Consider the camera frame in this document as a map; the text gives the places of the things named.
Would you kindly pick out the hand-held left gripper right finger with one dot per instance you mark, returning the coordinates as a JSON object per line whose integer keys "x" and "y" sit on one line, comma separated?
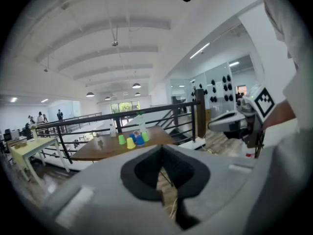
{"x": 220, "y": 185}

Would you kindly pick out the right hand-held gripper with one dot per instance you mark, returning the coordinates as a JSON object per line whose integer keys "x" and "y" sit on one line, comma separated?
{"x": 264, "y": 104}

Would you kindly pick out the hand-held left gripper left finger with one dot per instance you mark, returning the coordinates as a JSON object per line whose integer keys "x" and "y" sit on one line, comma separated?
{"x": 102, "y": 199}

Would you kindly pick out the yellow paper cup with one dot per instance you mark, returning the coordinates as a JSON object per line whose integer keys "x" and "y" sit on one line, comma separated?
{"x": 130, "y": 144}

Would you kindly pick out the green paper cup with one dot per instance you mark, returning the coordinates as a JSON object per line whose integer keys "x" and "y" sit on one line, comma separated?
{"x": 122, "y": 140}
{"x": 145, "y": 137}

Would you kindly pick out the blue paper cup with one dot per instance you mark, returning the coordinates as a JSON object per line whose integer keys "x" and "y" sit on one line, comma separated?
{"x": 140, "y": 141}
{"x": 132, "y": 137}

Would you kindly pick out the red paper cup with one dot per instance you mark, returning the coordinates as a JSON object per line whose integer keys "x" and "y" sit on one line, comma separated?
{"x": 136, "y": 132}

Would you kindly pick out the person's right forearm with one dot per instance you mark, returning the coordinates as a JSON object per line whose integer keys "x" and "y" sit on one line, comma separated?
{"x": 281, "y": 114}

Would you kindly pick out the white base panel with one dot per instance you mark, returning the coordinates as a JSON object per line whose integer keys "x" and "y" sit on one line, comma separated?
{"x": 192, "y": 144}

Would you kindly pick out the group of black hanging devices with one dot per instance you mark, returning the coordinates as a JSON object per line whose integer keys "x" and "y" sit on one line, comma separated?
{"x": 229, "y": 77}

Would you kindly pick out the white strip light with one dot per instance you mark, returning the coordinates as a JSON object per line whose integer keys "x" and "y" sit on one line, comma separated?
{"x": 234, "y": 63}
{"x": 44, "y": 100}
{"x": 200, "y": 50}

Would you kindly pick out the wooden card holder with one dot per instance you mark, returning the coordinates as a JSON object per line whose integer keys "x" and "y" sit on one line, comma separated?
{"x": 112, "y": 130}

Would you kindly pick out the yellow table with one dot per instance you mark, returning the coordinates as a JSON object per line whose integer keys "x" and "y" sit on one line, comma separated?
{"x": 31, "y": 144}

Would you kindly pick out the person's light shirt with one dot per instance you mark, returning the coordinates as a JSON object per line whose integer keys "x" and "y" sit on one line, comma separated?
{"x": 281, "y": 13}

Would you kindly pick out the small ceiling sensor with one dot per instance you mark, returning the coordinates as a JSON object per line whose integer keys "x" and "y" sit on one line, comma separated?
{"x": 115, "y": 43}

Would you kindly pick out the dark wooden post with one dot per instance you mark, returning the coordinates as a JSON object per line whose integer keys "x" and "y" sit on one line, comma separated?
{"x": 200, "y": 114}

